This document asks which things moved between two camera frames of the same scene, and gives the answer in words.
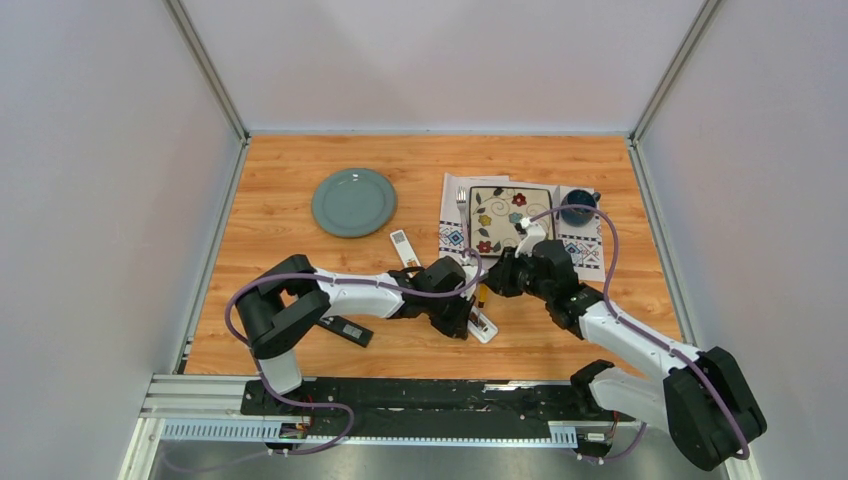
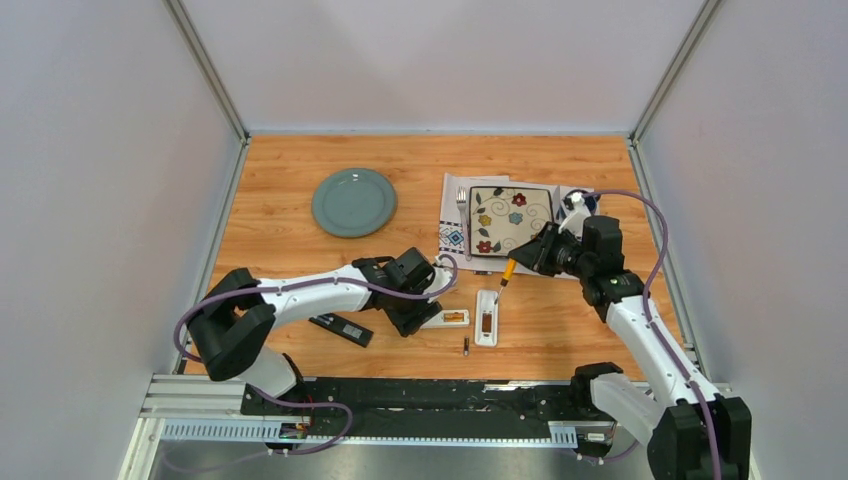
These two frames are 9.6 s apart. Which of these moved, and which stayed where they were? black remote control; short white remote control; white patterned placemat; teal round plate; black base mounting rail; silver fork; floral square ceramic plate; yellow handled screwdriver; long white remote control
Moved: yellow handled screwdriver; short white remote control; long white remote control
Stayed: white patterned placemat; black base mounting rail; black remote control; floral square ceramic plate; silver fork; teal round plate
